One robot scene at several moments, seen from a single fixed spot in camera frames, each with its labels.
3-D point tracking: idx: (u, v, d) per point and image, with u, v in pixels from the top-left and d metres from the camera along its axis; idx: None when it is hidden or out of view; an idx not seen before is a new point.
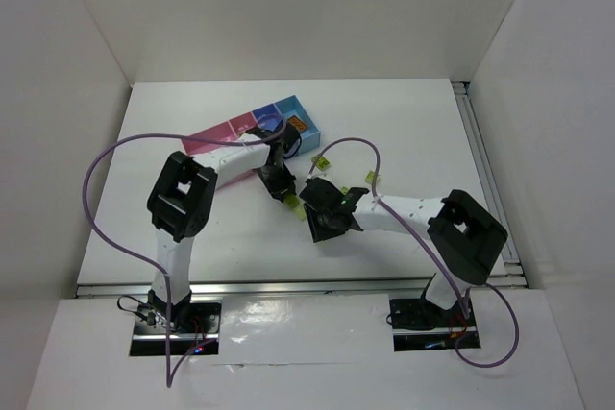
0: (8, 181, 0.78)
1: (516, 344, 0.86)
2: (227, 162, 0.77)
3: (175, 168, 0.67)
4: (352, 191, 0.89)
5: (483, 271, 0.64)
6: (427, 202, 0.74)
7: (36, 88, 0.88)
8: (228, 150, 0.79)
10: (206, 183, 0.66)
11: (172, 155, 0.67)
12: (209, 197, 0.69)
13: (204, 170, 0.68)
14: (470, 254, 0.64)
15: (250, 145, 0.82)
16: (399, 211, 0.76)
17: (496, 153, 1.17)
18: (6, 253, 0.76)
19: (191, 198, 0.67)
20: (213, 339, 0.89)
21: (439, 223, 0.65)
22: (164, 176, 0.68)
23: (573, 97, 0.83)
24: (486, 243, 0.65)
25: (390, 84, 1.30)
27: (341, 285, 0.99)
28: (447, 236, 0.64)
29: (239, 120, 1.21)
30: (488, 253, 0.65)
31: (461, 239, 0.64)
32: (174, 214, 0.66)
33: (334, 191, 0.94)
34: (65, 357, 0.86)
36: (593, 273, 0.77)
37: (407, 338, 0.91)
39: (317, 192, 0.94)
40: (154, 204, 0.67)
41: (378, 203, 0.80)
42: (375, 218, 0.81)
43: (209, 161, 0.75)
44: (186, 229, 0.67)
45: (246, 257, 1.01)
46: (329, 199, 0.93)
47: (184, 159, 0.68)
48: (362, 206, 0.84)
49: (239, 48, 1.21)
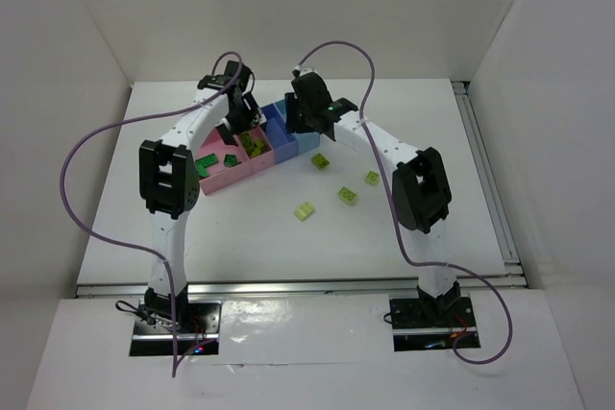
0: (7, 181, 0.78)
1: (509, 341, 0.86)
2: (194, 132, 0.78)
3: (150, 157, 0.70)
4: (341, 102, 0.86)
5: (418, 221, 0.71)
6: (405, 146, 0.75)
7: (35, 87, 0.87)
8: (189, 119, 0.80)
10: (184, 163, 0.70)
11: (141, 145, 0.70)
12: (193, 167, 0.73)
13: (177, 150, 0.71)
14: (415, 204, 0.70)
15: (208, 102, 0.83)
16: (377, 144, 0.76)
17: (496, 153, 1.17)
18: (5, 253, 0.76)
19: (177, 178, 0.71)
20: (213, 339, 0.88)
21: (408, 173, 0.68)
22: (143, 165, 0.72)
23: (573, 97, 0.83)
24: (432, 200, 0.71)
25: (390, 85, 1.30)
27: (341, 285, 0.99)
28: (406, 184, 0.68)
29: None
30: (430, 210, 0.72)
31: (416, 191, 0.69)
32: (170, 195, 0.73)
33: (326, 93, 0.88)
34: (65, 358, 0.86)
36: (593, 273, 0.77)
37: (407, 338, 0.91)
39: (309, 87, 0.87)
40: (147, 191, 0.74)
41: (361, 127, 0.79)
42: (354, 138, 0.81)
43: (178, 137, 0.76)
44: (185, 204, 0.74)
45: (247, 257, 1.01)
46: (319, 99, 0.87)
47: (154, 147, 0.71)
48: (346, 121, 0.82)
49: (239, 47, 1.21)
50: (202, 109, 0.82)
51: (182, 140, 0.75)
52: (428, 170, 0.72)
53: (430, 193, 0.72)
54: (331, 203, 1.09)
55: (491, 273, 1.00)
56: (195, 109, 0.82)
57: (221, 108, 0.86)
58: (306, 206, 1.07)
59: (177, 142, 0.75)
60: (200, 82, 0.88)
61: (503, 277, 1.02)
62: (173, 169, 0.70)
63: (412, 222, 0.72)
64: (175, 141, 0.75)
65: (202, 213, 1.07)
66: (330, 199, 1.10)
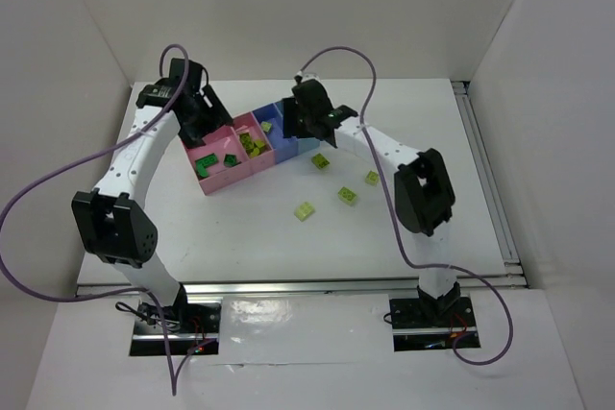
0: (8, 180, 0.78)
1: (509, 344, 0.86)
2: (137, 170, 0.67)
3: (86, 212, 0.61)
4: (341, 108, 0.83)
5: (421, 224, 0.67)
6: (405, 149, 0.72)
7: (36, 88, 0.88)
8: (130, 155, 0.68)
10: (128, 215, 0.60)
11: (75, 200, 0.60)
12: (141, 214, 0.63)
13: (119, 200, 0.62)
14: (418, 206, 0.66)
15: (150, 128, 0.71)
16: (376, 147, 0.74)
17: (496, 153, 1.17)
18: (7, 253, 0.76)
19: (123, 230, 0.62)
20: (213, 339, 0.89)
21: (408, 174, 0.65)
22: (82, 221, 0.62)
23: (573, 97, 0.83)
24: (437, 202, 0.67)
25: (390, 85, 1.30)
27: (340, 285, 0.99)
28: (408, 187, 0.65)
29: (239, 120, 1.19)
30: (434, 212, 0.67)
31: (418, 193, 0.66)
32: (122, 249, 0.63)
33: (326, 99, 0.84)
34: (66, 357, 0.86)
36: (593, 274, 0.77)
37: (407, 338, 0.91)
39: (310, 93, 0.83)
40: (93, 248, 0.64)
41: (362, 132, 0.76)
42: (355, 143, 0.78)
43: (118, 182, 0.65)
44: (140, 255, 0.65)
45: (246, 257, 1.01)
46: (320, 106, 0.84)
47: (89, 200, 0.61)
48: (346, 127, 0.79)
49: (239, 47, 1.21)
50: (145, 138, 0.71)
51: (123, 185, 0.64)
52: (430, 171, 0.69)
53: (434, 196, 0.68)
54: (330, 204, 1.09)
55: (491, 273, 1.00)
56: (135, 139, 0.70)
57: (167, 129, 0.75)
58: (306, 206, 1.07)
59: (117, 188, 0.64)
60: (138, 100, 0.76)
61: (503, 277, 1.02)
62: (116, 222, 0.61)
63: (417, 226, 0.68)
64: (116, 189, 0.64)
65: (201, 214, 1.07)
66: (330, 199, 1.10)
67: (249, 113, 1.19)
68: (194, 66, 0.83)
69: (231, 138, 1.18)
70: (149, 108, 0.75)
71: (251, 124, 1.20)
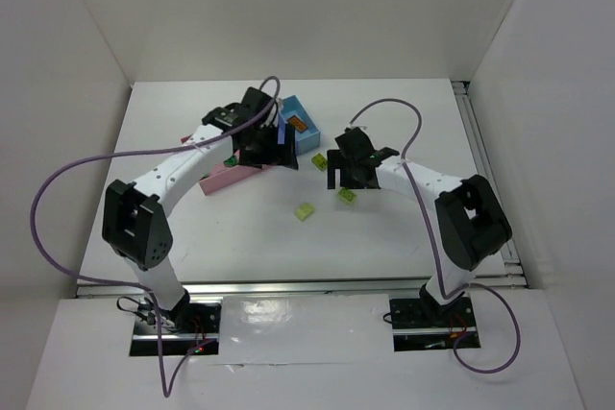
0: (7, 180, 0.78)
1: (518, 351, 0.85)
2: (176, 178, 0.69)
3: (116, 201, 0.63)
4: (382, 150, 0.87)
5: (473, 258, 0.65)
6: (448, 178, 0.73)
7: (36, 88, 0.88)
8: (175, 162, 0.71)
10: (151, 218, 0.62)
11: (110, 186, 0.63)
12: (162, 222, 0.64)
13: (146, 200, 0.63)
14: (466, 236, 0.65)
15: (204, 145, 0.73)
16: (417, 180, 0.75)
17: (496, 153, 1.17)
18: (6, 253, 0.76)
19: (140, 230, 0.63)
20: (213, 339, 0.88)
21: (453, 201, 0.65)
22: (110, 206, 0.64)
23: (573, 97, 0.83)
24: (489, 234, 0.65)
25: (390, 85, 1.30)
27: (340, 285, 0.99)
28: (452, 213, 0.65)
29: None
30: (487, 246, 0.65)
31: (465, 222, 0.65)
32: (132, 246, 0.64)
33: (368, 147, 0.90)
34: (66, 356, 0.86)
36: (593, 274, 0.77)
37: (407, 338, 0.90)
39: (353, 141, 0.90)
40: (109, 236, 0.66)
41: (402, 165, 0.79)
42: (395, 179, 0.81)
43: (154, 184, 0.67)
44: (147, 259, 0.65)
45: (246, 257, 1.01)
46: (362, 151, 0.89)
47: (123, 191, 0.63)
48: (386, 164, 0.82)
49: (239, 47, 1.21)
50: (195, 153, 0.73)
51: (159, 188, 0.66)
52: (479, 201, 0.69)
53: (486, 228, 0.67)
54: (331, 204, 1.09)
55: (491, 273, 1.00)
56: (185, 151, 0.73)
57: (220, 150, 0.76)
58: (306, 206, 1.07)
59: (150, 189, 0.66)
60: (206, 118, 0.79)
61: (503, 277, 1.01)
62: (138, 219, 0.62)
63: (466, 260, 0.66)
64: (149, 190, 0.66)
65: (201, 214, 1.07)
66: (330, 199, 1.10)
67: None
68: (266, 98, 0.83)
69: None
70: (211, 127, 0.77)
71: None
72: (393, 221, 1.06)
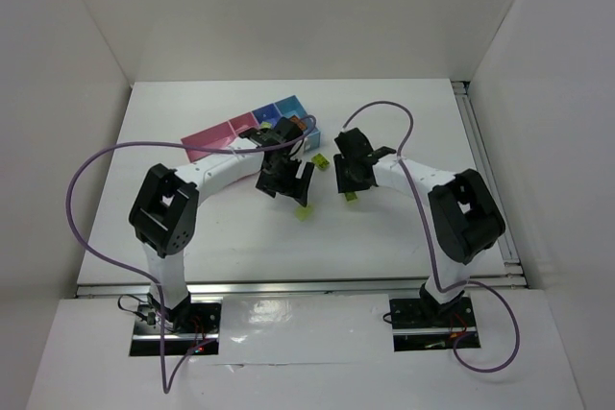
0: (8, 180, 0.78)
1: (516, 350, 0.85)
2: (212, 174, 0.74)
3: (156, 182, 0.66)
4: (381, 149, 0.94)
5: (464, 250, 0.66)
6: (441, 173, 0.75)
7: (36, 88, 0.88)
8: (214, 160, 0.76)
10: (186, 202, 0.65)
11: (152, 168, 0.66)
12: (192, 212, 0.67)
13: (184, 186, 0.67)
14: (458, 228, 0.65)
15: (240, 152, 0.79)
16: (413, 175, 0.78)
17: (496, 153, 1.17)
18: (7, 253, 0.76)
19: (172, 213, 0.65)
20: (213, 339, 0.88)
21: (446, 195, 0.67)
22: (146, 188, 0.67)
23: (573, 97, 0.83)
24: (481, 226, 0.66)
25: (390, 85, 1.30)
27: (340, 286, 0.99)
28: (444, 206, 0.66)
29: (239, 120, 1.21)
30: (479, 237, 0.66)
31: (457, 213, 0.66)
32: (156, 229, 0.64)
33: (366, 145, 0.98)
34: (66, 356, 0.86)
36: (593, 274, 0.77)
37: (407, 338, 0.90)
39: (351, 139, 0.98)
40: (135, 217, 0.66)
41: (398, 162, 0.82)
42: (390, 174, 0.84)
43: (192, 173, 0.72)
44: (168, 248, 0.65)
45: (247, 257, 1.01)
46: (359, 149, 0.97)
47: (162, 174, 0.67)
48: (383, 162, 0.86)
49: (239, 48, 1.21)
50: (232, 156, 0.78)
51: (196, 178, 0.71)
52: (471, 193, 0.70)
53: (479, 220, 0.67)
54: (331, 204, 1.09)
55: (491, 273, 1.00)
56: (224, 153, 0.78)
57: (251, 162, 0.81)
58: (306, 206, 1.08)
59: (189, 178, 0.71)
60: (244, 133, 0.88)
61: (503, 277, 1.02)
62: (173, 203, 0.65)
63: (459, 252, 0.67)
64: (187, 177, 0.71)
65: (202, 214, 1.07)
66: (330, 199, 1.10)
67: (250, 113, 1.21)
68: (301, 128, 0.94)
69: (231, 137, 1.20)
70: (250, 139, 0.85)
71: (251, 124, 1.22)
72: (393, 221, 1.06)
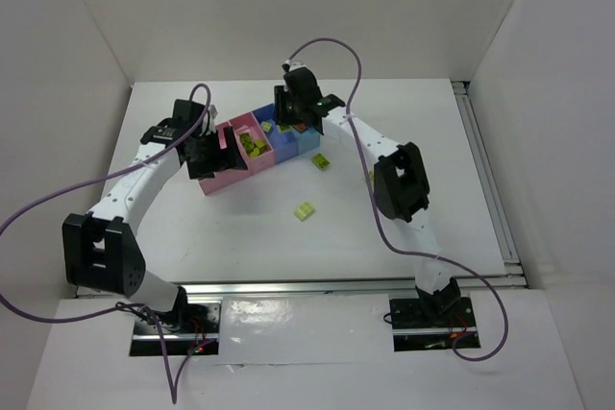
0: (8, 180, 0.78)
1: (504, 341, 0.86)
2: (134, 197, 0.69)
3: (78, 236, 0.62)
4: (331, 98, 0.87)
5: (396, 210, 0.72)
6: (386, 140, 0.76)
7: (36, 89, 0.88)
8: (128, 182, 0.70)
10: (121, 242, 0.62)
11: (65, 223, 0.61)
12: (132, 244, 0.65)
13: (111, 224, 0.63)
14: (394, 194, 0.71)
15: (152, 160, 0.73)
16: (360, 138, 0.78)
17: (496, 153, 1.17)
18: (6, 253, 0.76)
19: (112, 258, 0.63)
20: (213, 339, 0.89)
21: (388, 166, 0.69)
22: (69, 246, 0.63)
23: (573, 96, 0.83)
24: (412, 191, 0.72)
25: (390, 85, 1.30)
27: (340, 285, 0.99)
28: (386, 177, 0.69)
29: (239, 120, 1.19)
30: (409, 200, 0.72)
31: (396, 182, 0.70)
32: (108, 277, 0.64)
33: (317, 89, 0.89)
34: (65, 357, 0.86)
36: (593, 274, 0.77)
37: (407, 338, 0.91)
39: (301, 82, 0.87)
40: (80, 275, 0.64)
41: (348, 121, 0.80)
42: (340, 132, 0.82)
43: (111, 207, 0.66)
44: (127, 288, 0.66)
45: (246, 257, 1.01)
46: (310, 93, 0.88)
47: (81, 224, 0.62)
48: (332, 116, 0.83)
49: (239, 48, 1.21)
50: (145, 169, 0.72)
51: (118, 210, 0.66)
52: (408, 163, 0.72)
53: (410, 186, 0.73)
54: (330, 203, 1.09)
55: (491, 273, 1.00)
56: (136, 169, 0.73)
57: (167, 165, 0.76)
58: (306, 206, 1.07)
59: (111, 213, 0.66)
60: (143, 135, 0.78)
61: (503, 277, 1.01)
62: (108, 248, 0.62)
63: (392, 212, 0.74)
64: (109, 213, 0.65)
65: (201, 214, 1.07)
66: (330, 199, 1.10)
67: (250, 113, 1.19)
68: (197, 107, 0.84)
69: None
70: (153, 142, 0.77)
71: (251, 124, 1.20)
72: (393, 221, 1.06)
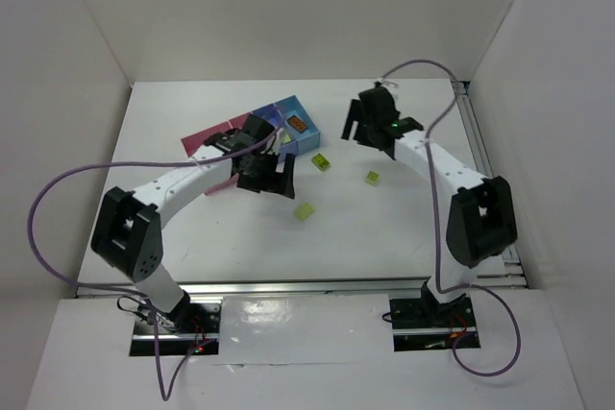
0: (9, 180, 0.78)
1: (515, 360, 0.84)
2: (175, 191, 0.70)
3: (113, 207, 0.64)
4: (406, 120, 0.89)
5: (474, 255, 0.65)
6: (469, 172, 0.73)
7: (36, 89, 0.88)
8: (177, 176, 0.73)
10: (146, 227, 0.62)
11: (108, 193, 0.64)
12: (156, 233, 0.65)
13: (145, 208, 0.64)
14: (471, 232, 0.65)
15: (206, 162, 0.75)
16: (436, 165, 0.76)
17: (496, 153, 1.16)
18: (6, 253, 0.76)
19: (133, 241, 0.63)
20: (213, 339, 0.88)
21: (469, 198, 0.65)
22: (104, 215, 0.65)
23: (573, 96, 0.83)
24: (496, 235, 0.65)
25: (390, 85, 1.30)
27: (340, 285, 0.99)
28: (465, 210, 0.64)
29: (239, 120, 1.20)
30: (492, 246, 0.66)
31: (476, 219, 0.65)
32: (119, 258, 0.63)
33: (391, 111, 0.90)
34: (65, 356, 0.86)
36: (593, 274, 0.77)
37: (407, 338, 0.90)
39: (377, 102, 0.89)
40: (98, 246, 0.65)
41: (424, 145, 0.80)
42: (413, 156, 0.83)
43: (152, 193, 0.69)
44: (135, 273, 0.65)
45: (247, 257, 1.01)
46: (385, 115, 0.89)
47: (120, 199, 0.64)
48: (407, 138, 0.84)
49: (240, 48, 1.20)
50: (195, 169, 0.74)
51: (156, 198, 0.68)
52: (493, 202, 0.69)
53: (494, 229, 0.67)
54: (331, 203, 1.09)
55: (491, 272, 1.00)
56: (188, 166, 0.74)
57: (220, 171, 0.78)
58: (306, 206, 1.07)
59: (149, 199, 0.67)
60: (209, 138, 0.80)
61: (503, 277, 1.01)
62: (133, 228, 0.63)
63: (466, 255, 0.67)
64: (147, 198, 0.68)
65: (201, 214, 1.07)
66: (330, 199, 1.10)
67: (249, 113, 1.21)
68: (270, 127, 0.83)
69: None
70: (214, 147, 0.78)
71: None
72: (392, 221, 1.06)
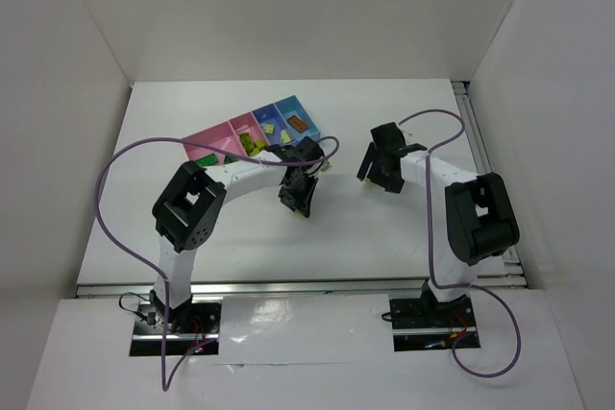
0: (8, 180, 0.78)
1: (515, 361, 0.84)
2: (238, 179, 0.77)
3: (185, 179, 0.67)
4: (412, 143, 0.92)
5: (472, 250, 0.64)
6: (464, 173, 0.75)
7: (36, 89, 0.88)
8: (241, 166, 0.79)
10: (212, 200, 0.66)
11: (184, 164, 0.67)
12: (215, 211, 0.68)
13: (212, 184, 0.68)
14: (468, 226, 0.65)
15: (266, 162, 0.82)
16: (434, 171, 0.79)
17: (495, 153, 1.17)
18: (6, 253, 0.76)
19: (196, 211, 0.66)
20: (213, 339, 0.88)
21: (461, 190, 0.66)
22: (176, 183, 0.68)
23: (573, 96, 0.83)
24: (494, 231, 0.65)
25: (390, 85, 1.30)
27: (340, 286, 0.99)
28: (456, 202, 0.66)
29: (239, 120, 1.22)
30: (491, 239, 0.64)
31: (472, 212, 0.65)
32: (177, 225, 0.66)
33: (401, 140, 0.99)
34: (65, 357, 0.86)
36: (592, 274, 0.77)
37: (407, 338, 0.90)
39: (387, 133, 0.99)
40: (159, 208, 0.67)
41: (424, 157, 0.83)
42: (416, 170, 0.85)
43: (220, 176, 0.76)
44: (187, 242, 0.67)
45: (247, 257, 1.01)
46: (393, 143, 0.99)
47: (193, 172, 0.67)
48: (410, 156, 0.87)
49: (239, 47, 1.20)
50: (258, 165, 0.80)
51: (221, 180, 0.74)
52: (491, 198, 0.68)
53: (494, 223, 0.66)
54: (331, 203, 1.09)
55: (491, 272, 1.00)
56: (252, 160, 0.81)
57: (275, 173, 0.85)
58: None
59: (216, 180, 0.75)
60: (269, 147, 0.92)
61: (503, 277, 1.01)
62: (200, 200, 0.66)
63: (466, 252, 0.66)
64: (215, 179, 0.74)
65: None
66: (331, 199, 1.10)
67: (250, 113, 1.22)
68: (317, 151, 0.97)
69: (231, 138, 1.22)
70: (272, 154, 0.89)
71: (251, 124, 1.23)
72: (392, 220, 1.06)
